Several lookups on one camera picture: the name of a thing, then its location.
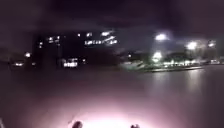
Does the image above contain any raised kerb strip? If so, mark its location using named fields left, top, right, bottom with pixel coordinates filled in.
left=145, top=65, right=205, bottom=73

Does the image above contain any dark paved ground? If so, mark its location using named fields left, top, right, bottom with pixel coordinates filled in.
left=0, top=65, right=224, bottom=128

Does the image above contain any tall building with lit windows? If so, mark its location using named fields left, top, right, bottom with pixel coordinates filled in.
left=32, top=29, right=122, bottom=70

